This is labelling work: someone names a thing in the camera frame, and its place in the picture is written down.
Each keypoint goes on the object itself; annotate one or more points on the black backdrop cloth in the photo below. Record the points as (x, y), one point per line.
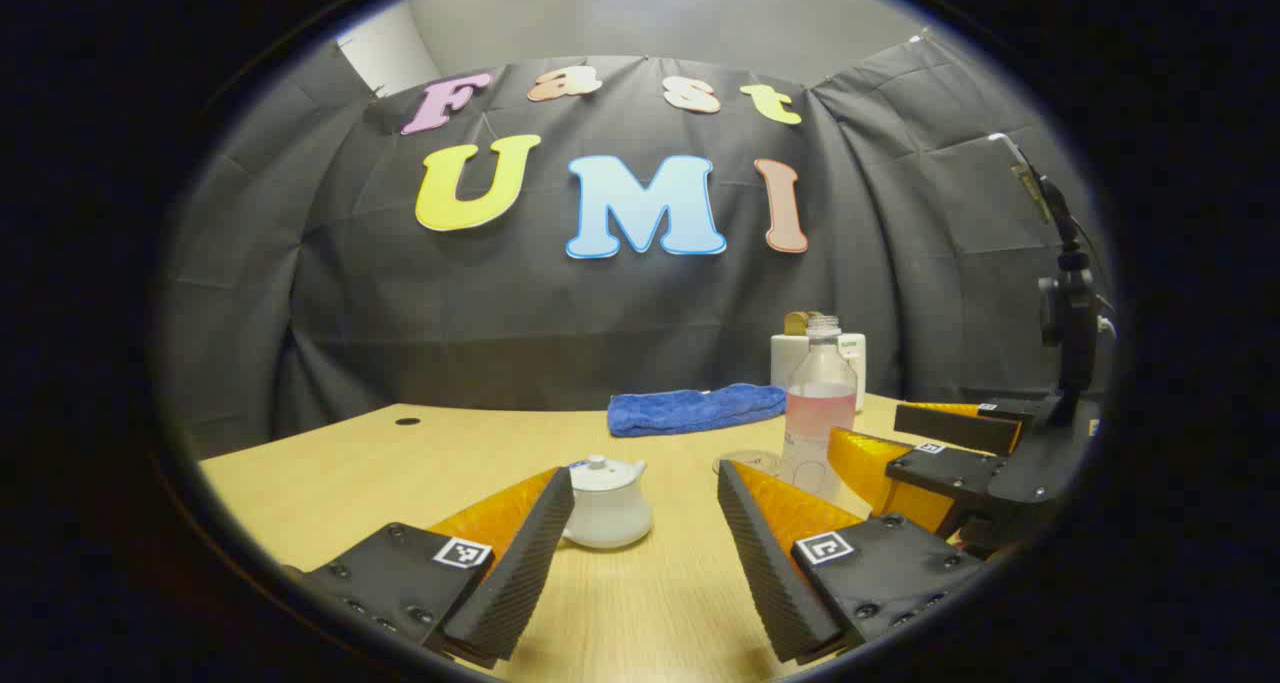
(500, 313)

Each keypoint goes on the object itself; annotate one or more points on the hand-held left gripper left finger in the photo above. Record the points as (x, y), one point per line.
(520, 573)

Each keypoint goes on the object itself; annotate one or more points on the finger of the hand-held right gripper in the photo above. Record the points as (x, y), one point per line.
(955, 428)
(940, 473)

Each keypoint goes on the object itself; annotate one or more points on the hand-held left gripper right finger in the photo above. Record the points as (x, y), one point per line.
(765, 573)

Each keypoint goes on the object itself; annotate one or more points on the white ceramic teacup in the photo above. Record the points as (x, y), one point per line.
(610, 518)

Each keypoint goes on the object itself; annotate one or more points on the white container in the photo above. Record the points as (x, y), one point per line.
(785, 363)

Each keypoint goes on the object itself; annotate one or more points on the blue towel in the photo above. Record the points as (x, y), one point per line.
(690, 409)

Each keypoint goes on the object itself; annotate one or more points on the clear glass coaster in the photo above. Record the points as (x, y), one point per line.
(745, 461)

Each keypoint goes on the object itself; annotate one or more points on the clear water bottle pink label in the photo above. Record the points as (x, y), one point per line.
(818, 413)

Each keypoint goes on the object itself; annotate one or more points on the golden brown object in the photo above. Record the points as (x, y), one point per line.
(797, 322)

